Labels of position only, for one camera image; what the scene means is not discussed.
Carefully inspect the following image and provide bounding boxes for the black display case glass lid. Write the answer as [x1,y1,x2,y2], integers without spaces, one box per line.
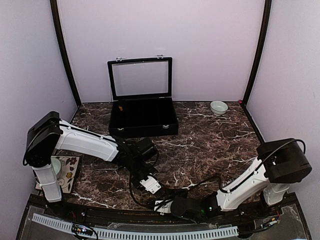
[107,56,180,138]

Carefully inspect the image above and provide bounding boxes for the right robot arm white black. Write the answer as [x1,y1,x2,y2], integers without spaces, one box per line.
[152,138,312,223]

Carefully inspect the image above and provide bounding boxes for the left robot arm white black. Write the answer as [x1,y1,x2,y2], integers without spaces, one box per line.
[22,111,162,218]

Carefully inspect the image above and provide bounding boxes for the floral patterned mat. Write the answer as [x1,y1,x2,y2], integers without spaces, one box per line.
[51,155,80,194]

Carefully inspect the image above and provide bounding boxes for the green circuit board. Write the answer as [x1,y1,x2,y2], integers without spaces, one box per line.
[71,224,94,237]

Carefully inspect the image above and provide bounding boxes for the pale green bowl on mat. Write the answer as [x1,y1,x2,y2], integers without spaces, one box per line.
[51,157,62,178]

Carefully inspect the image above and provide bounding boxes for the pale green bowl at back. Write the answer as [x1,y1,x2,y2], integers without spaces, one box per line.
[210,100,229,116]

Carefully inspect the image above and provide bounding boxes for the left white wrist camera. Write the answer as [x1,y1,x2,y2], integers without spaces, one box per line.
[139,175,161,194]

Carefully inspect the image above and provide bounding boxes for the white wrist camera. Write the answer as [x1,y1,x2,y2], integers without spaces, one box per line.
[139,175,161,194]
[153,199,173,216]

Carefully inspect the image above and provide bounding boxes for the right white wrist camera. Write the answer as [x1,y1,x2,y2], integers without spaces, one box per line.
[153,199,173,216]

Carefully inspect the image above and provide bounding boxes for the white slotted cable duct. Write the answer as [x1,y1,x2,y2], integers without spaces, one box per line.
[31,213,239,240]

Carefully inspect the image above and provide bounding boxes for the black front rail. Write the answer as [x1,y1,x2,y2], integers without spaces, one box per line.
[29,194,301,226]

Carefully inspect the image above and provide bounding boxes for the left black frame post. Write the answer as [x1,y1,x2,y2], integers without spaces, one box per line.
[49,0,82,108]

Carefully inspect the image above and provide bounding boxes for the black frame post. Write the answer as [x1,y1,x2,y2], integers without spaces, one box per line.
[49,0,82,108]
[242,0,273,108]

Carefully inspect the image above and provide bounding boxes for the right black frame post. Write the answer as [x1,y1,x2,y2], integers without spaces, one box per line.
[242,0,273,108]

